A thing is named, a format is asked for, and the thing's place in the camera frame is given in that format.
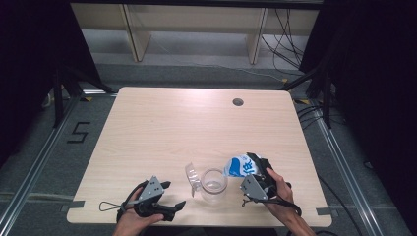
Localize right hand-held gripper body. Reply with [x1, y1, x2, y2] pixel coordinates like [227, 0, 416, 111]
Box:
[239, 157, 280, 202]

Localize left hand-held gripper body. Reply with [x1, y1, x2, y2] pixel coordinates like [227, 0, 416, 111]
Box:
[133, 175, 176, 222]

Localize white and blue bag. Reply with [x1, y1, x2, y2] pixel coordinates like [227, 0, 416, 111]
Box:
[223, 152, 264, 179]

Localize clear glass jar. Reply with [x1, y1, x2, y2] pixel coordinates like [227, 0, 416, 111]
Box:
[200, 167, 229, 205]

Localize person's right hand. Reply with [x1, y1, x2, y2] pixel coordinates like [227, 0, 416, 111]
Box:
[262, 166, 297, 224]

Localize person's left hand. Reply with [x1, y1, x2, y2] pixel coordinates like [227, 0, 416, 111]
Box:
[112, 196, 165, 236]

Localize grey tape strip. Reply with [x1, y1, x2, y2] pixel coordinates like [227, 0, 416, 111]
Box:
[316, 206, 339, 217]
[60, 200, 86, 212]

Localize black metal stand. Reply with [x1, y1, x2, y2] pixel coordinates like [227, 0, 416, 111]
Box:
[278, 63, 332, 130]
[51, 63, 116, 130]

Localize black curtain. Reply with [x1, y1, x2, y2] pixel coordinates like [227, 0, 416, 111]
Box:
[0, 0, 101, 166]
[298, 0, 417, 232]

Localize beige wooden shelf unit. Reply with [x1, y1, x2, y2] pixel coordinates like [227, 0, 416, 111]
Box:
[70, 3, 321, 65]

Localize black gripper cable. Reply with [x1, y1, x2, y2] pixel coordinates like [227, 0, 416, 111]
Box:
[116, 179, 150, 224]

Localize thin wire loop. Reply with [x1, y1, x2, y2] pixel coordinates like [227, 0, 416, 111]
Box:
[98, 201, 127, 212]

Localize black wrist strap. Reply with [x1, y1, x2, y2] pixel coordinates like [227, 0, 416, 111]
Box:
[241, 196, 303, 218]

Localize black floor cables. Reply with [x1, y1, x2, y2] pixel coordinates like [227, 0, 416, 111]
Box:
[295, 103, 347, 131]

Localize metal floor rail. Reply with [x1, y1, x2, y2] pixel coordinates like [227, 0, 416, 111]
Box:
[0, 191, 75, 202]
[0, 92, 117, 227]
[313, 106, 386, 236]

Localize bundle of black cables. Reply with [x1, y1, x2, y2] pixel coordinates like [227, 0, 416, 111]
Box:
[260, 8, 308, 71]

